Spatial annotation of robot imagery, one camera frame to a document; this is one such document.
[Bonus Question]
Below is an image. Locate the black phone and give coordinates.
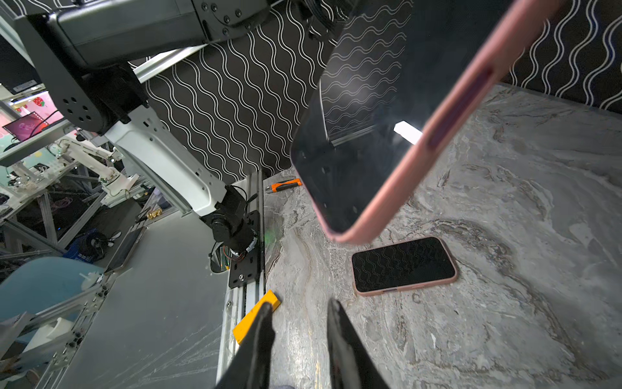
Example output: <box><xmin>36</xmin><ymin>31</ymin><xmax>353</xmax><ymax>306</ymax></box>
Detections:
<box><xmin>351</xmin><ymin>237</ymin><xmax>458</xmax><ymax>297</ymax></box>
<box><xmin>291</xmin><ymin>1</ymin><xmax>560</xmax><ymax>244</ymax></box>

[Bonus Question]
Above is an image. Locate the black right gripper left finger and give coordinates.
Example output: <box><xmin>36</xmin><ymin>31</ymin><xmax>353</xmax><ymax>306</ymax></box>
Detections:
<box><xmin>215</xmin><ymin>302</ymin><xmax>275</xmax><ymax>389</ymax></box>

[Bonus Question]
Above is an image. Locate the adjustable wrench orange handle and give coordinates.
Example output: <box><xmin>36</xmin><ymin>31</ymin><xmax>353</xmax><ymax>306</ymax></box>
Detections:
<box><xmin>265</xmin><ymin>178</ymin><xmax>302</xmax><ymax>193</ymax></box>

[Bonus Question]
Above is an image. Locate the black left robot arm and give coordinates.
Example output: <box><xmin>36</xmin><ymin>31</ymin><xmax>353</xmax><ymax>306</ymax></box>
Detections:
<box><xmin>6</xmin><ymin>1</ymin><xmax>353</xmax><ymax>256</ymax></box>

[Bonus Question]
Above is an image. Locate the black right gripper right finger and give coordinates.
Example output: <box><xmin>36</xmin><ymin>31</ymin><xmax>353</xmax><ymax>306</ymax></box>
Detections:
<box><xmin>327</xmin><ymin>298</ymin><xmax>388</xmax><ymax>388</ymax></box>

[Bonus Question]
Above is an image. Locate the yellow flat block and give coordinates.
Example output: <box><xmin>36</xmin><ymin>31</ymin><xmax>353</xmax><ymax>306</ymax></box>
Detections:
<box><xmin>233</xmin><ymin>289</ymin><xmax>281</xmax><ymax>345</ymax></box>

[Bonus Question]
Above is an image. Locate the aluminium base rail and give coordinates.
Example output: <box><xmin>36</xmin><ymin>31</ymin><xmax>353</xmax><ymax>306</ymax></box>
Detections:
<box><xmin>216</xmin><ymin>171</ymin><xmax>266</xmax><ymax>381</ymax></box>

